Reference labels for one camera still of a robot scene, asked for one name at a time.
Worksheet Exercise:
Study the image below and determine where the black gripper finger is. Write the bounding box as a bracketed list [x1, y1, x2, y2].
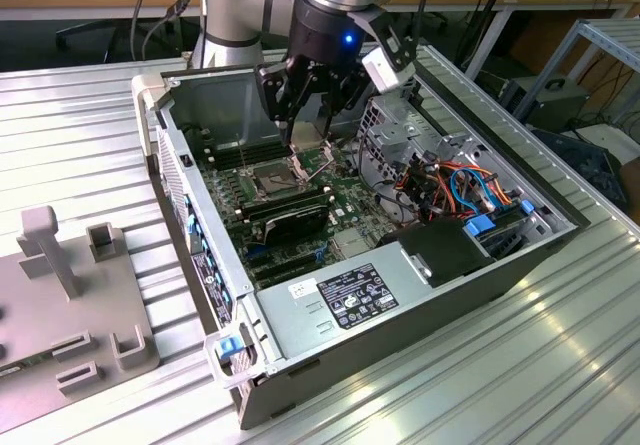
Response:
[254, 62, 314, 144]
[322, 69, 371, 139]

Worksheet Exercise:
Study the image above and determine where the silver CPU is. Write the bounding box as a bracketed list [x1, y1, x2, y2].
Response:
[290, 120, 330, 145]

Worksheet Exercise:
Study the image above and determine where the CPU socket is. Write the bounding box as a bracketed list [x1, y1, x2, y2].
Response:
[239, 159, 312, 202]

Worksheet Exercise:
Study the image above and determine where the silver drive cage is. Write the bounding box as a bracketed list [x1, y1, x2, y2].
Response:
[357, 92, 444, 191]

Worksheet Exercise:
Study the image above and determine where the black RAM slot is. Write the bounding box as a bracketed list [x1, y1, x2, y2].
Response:
[209, 144, 297, 169]
[204, 134, 286, 159]

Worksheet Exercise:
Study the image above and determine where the green motherboard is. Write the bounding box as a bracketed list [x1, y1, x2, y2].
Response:
[192, 127, 401, 291]

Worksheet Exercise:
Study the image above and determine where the black RAM stick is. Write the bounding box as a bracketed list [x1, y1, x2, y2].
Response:
[234, 184, 334, 214]

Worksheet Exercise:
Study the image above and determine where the black graphics card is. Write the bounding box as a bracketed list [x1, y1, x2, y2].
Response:
[258, 203, 332, 247]

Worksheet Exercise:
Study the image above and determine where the silver chipset heatsink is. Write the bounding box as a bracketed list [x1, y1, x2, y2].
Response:
[332, 227, 375, 260]

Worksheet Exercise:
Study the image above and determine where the black expansion slot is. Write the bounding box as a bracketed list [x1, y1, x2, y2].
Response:
[244, 250, 321, 270]
[252, 262, 324, 286]

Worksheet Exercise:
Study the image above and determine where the blue disk carrier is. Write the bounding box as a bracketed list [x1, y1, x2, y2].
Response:
[462, 216, 497, 240]

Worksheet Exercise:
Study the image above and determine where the black plastic shroud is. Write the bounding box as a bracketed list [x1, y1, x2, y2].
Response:
[375, 216, 497, 290]

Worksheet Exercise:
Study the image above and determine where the silver power supply unit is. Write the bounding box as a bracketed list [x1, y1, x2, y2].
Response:
[253, 242, 432, 362]

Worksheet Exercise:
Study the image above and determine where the open PC case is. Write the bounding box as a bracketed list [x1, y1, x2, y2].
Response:
[130, 38, 592, 431]

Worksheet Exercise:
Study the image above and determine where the blue case latch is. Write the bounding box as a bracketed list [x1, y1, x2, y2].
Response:
[214, 337, 242, 362]

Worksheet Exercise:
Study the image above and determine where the grey metal shelf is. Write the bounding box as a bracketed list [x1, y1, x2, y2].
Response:
[514, 17, 640, 126]

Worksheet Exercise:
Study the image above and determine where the grey parts rack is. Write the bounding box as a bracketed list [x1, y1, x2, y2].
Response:
[0, 204, 162, 419]

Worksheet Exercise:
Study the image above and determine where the green RAM stick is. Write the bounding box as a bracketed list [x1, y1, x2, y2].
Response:
[0, 356, 56, 379]

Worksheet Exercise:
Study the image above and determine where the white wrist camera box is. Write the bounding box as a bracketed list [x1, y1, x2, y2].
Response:
[362, 47, 407, 92]

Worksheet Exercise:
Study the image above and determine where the black camera bracket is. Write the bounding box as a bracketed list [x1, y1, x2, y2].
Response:
[349, 7, 417, 74]

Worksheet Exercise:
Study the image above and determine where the thin black USB cable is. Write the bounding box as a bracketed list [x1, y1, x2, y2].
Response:
[142, 0, 211, 61]

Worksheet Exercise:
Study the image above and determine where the orange wire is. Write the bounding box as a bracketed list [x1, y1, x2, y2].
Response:
[394, 162, 454, 216]

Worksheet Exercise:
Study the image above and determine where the blue wire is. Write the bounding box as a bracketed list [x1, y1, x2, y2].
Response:
[449, 164, 501, 212]

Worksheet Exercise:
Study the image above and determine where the black box with handle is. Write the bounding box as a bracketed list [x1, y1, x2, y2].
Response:
[499, 75, 590, 134]

